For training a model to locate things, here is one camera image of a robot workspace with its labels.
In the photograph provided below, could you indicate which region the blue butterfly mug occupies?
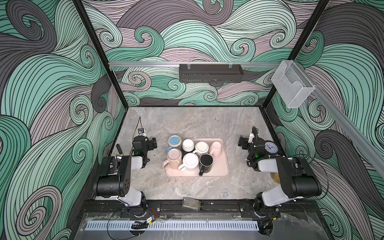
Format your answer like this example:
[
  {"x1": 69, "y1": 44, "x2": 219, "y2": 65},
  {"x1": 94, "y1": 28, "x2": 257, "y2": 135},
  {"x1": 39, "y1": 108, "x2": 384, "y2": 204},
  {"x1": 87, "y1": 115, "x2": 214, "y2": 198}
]
[{"x1": 167, "y1": 135, "x2": 182, "y2": 153}]

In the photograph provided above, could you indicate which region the pink iridescent mug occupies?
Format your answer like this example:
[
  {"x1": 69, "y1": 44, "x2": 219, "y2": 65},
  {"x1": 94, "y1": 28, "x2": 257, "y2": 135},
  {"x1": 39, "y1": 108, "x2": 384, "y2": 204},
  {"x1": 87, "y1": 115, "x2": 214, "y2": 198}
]
[{"x1": 163, "y1": 149, "x2": 182, "y2": 170}]

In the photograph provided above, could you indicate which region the white ribbed mug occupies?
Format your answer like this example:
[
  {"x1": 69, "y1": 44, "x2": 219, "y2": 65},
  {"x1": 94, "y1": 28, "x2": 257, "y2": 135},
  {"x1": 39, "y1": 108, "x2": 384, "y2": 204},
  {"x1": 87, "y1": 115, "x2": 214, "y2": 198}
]
[{"x1": 179, "y1": 153, "x2": 199, "y2": 172}]

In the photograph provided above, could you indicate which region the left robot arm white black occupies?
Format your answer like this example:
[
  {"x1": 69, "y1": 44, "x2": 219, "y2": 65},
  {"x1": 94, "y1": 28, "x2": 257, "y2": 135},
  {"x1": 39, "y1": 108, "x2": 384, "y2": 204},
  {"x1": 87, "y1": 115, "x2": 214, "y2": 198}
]
[{"x1": 93, "y1": 135, "x2": 157, "y2": 212}]

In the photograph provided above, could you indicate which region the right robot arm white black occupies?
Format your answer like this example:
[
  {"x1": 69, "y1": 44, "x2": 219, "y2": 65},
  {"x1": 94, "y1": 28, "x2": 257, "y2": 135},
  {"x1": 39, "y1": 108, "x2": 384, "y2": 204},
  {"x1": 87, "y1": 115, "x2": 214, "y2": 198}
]
[{"x1": 238, "y1": 135, "x2": 323, "y2": 211}]

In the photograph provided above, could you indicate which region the pink upside-down mug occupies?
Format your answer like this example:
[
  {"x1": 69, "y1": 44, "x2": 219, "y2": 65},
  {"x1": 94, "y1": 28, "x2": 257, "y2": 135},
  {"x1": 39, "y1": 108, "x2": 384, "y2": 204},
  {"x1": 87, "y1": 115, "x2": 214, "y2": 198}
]
[{"x1": 210, "y1": 142, "x2": 222, "y2": 159}]

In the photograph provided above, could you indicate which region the black white upside-down mug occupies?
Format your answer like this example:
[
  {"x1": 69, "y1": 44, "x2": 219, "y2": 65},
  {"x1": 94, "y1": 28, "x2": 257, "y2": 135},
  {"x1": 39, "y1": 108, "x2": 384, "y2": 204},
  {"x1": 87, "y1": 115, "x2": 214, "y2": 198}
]
[{"x1": 182, "y1": 139, "x2": 195, "y2": 153}]

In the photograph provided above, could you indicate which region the cream upside-down mug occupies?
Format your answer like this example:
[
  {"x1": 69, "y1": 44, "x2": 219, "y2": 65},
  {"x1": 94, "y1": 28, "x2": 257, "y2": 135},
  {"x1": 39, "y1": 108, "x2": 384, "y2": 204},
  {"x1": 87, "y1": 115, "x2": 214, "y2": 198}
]
[{"x1": 193, "y1": 141, "x2": 209, "y2": 157}]

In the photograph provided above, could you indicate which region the small round clock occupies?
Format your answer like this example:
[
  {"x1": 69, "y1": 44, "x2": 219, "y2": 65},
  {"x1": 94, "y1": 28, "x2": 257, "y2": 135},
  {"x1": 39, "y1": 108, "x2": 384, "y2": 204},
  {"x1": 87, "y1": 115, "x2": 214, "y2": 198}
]
[{"x1": 265, "y1": 141, "x2": 279, "y2": 155}]

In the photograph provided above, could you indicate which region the pink tray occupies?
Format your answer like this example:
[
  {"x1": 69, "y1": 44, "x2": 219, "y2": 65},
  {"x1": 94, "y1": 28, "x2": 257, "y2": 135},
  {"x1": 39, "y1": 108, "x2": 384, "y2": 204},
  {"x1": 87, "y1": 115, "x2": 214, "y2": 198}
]
[{"x1": 164, "y1": 137, "x2": 230, "y2": 178}]

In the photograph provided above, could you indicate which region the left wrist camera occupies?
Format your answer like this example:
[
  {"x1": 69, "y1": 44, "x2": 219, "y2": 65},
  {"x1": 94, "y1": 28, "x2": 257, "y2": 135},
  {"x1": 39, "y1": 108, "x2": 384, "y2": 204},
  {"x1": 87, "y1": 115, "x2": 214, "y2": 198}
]
[{"x1": 138, "y1": 128, "x2": 146, "y2": 136}]

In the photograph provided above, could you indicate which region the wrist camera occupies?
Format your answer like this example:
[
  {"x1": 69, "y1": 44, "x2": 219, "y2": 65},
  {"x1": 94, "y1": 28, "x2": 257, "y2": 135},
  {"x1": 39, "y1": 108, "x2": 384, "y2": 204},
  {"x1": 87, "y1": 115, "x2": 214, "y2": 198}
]
[
  {"x1": 138, "y1": 128, "x2": 146, "y2": 136},
  {"x1": 248, "y1": 126, "x2": 259, "y2": 144}
]

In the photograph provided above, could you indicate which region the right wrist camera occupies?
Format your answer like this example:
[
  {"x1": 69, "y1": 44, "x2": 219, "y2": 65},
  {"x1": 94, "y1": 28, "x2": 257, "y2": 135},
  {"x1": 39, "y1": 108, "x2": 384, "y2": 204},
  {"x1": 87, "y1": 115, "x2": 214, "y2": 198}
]
[{"x1": 248, "y1": 126, "x2": 259, "y2": 144}]

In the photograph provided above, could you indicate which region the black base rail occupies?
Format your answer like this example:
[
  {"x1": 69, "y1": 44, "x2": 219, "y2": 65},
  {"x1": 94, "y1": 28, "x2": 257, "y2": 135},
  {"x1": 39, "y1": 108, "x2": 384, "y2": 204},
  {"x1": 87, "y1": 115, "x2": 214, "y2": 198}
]
[{"x1": 80, "y1": 199, "x2": 319, "y2": 220}]

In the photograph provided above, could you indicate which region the clear plastic wall bin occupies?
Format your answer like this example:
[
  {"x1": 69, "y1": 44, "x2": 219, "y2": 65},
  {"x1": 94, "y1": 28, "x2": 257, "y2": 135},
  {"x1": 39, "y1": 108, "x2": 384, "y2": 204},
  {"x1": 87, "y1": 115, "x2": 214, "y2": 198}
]
[{"x1": 272, "y1": 61, "x2": 315, "y2": 109}]

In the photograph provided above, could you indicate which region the white slotted cable duct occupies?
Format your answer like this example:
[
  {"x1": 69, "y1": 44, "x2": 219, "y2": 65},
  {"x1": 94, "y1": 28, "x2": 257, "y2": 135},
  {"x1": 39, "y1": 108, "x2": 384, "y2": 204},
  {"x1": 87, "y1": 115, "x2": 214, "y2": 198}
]
[{"x1": 85, "y1": 221, "x2": 259, "y2": 231}]

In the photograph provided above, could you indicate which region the aluminium wall rail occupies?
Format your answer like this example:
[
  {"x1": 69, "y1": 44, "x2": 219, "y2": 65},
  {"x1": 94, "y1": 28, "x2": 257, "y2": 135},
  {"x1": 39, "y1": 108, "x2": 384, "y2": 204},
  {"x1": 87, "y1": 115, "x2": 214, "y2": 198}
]
[{"x1": 108, "y1": 61, "x2": 281, "y2": 69}]

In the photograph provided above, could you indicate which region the black wall shelf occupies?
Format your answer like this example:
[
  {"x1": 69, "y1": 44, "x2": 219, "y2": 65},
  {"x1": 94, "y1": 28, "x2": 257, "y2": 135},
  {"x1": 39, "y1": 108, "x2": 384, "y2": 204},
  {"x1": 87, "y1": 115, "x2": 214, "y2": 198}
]
[{"x1": 179, "y1": 64, "x2": 244, "y2": 84}]

